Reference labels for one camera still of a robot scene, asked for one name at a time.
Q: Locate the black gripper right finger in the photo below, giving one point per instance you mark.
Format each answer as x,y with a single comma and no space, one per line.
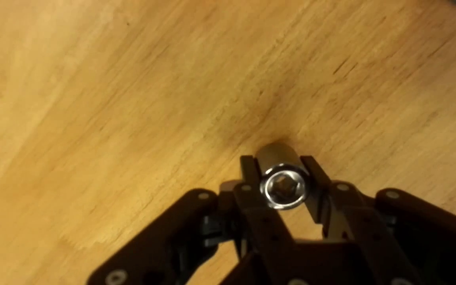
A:
355,222

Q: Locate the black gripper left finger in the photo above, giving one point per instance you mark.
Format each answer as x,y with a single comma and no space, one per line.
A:
249,211

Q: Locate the silver metal socket cylinder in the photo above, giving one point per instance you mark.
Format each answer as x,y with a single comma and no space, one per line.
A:
284,183

